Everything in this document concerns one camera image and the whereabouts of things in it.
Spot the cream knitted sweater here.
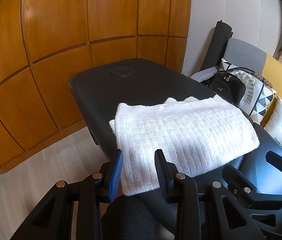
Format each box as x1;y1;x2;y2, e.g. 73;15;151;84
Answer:
110;95;259;196

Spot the geometric triangle print cushion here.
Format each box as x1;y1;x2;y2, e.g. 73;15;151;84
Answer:
220;59;277;124

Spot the black handbag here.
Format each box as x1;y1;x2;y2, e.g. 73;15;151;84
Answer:
208;71;246;106

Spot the grey yellow blue armchair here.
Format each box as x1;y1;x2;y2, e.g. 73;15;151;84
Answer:
189;37;282;120

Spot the black rolled mat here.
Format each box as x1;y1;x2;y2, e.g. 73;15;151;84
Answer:
200;21;233;71

